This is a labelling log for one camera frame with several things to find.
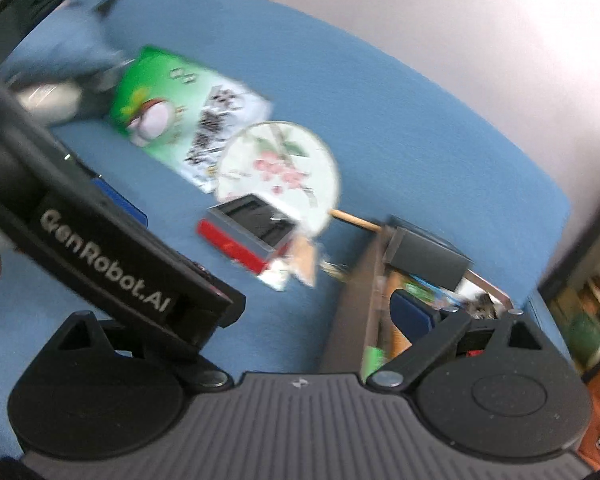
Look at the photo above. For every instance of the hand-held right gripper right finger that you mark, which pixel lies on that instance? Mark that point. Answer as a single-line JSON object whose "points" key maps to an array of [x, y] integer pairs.
{"points": [[409, 312]]}

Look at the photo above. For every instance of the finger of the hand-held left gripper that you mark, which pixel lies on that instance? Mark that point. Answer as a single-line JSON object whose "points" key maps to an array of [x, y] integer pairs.
{"points": [[122, 202]]}

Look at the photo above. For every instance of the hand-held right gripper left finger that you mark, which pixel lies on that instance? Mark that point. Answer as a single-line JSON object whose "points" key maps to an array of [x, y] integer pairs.
{"points": [[102, 331]]}

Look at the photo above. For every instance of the brown storage box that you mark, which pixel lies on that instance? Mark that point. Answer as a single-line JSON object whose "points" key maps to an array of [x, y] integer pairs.
{"points": [[350, 320]]}

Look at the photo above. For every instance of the blue desktop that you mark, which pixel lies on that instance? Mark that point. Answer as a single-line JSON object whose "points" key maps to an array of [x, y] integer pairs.
{"points": [[380, 110]]}

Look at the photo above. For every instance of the colourful packet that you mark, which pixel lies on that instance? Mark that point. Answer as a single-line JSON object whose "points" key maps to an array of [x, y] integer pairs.
{"points": [[432, 292]]}

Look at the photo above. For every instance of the black box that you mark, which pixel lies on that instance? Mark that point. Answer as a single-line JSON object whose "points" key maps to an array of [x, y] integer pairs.
{"points": [[425, 255]]}

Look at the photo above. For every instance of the green and white snack packet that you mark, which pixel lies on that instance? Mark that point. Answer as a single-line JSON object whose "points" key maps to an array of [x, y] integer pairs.
{"points": [[155, 105]]}

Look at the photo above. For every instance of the small clear wrapped packet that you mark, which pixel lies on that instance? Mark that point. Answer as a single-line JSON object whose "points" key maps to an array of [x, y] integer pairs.
{"points": [[295, 265]]}

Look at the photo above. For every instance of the red and grey box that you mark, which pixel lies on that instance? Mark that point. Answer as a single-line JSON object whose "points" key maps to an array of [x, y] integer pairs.
{"points": [[245, 230]]}

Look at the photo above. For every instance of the round floral hand fan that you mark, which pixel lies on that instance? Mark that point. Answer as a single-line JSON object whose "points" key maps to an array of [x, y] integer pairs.
{"points": [[280, 165]]}

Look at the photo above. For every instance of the cluttered shelf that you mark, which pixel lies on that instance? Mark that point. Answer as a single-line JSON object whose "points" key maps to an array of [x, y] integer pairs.
{"points": [[587, 305]]}

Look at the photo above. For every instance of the blue denim trouser leg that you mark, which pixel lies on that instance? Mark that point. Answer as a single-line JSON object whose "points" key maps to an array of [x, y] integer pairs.
{"points": [[65, 25]]}

